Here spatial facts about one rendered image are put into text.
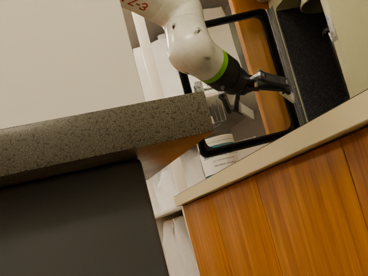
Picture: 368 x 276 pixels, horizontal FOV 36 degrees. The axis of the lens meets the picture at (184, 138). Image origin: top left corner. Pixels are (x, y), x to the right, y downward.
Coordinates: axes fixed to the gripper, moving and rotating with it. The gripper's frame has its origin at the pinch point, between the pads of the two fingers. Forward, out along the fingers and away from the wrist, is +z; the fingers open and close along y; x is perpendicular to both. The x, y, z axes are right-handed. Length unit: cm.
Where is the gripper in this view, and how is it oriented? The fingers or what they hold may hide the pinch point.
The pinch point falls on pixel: (270, 105)
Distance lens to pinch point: 158.9
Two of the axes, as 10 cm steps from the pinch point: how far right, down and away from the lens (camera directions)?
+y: -7.6, 3.4, 5.5
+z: 6.4, 3.3, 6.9
